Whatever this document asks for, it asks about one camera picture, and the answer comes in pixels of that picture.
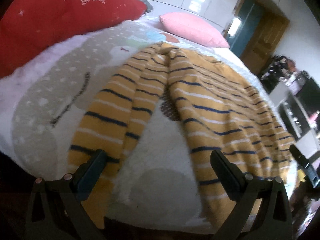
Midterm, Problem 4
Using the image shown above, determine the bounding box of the patterned quilted bedspread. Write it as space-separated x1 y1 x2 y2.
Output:
1 18 297 234

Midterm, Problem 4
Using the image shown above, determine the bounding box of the brown wooden door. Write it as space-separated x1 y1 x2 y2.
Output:
240 12 290 75

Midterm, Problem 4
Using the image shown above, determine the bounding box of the yellow striped knit sweater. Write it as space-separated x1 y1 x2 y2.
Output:
68 43 295 228

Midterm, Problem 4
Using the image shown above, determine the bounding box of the pink pillow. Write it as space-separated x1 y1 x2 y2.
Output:
159 12 230 48

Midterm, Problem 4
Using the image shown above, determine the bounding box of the black television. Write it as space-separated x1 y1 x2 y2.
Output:
296 78 320 116

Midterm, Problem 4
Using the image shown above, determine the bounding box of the red floral pillow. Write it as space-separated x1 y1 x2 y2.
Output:
1 0 147 77

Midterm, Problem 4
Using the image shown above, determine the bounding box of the white shelf unit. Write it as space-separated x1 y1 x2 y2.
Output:
269 82 319 161

